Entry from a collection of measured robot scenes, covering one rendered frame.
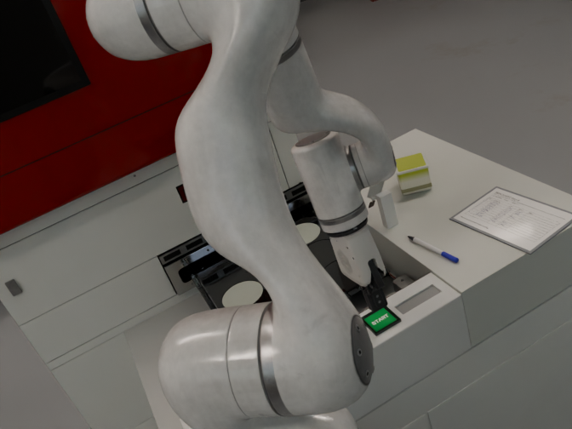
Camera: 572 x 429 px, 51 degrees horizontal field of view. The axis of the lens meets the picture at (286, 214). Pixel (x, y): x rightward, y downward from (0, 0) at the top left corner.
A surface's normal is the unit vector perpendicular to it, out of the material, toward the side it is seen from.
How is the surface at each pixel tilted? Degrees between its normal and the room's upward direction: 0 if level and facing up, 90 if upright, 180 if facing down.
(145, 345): 0
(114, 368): 90
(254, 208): 62
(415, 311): 0
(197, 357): 37
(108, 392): 90
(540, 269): 90
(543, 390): 90
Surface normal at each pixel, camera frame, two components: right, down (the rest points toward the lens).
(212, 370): -0.36, -0.12
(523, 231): -0.29, -0.81
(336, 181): 0.09, 0.29
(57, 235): 0.41, 0.37
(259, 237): 0.21, -0.27
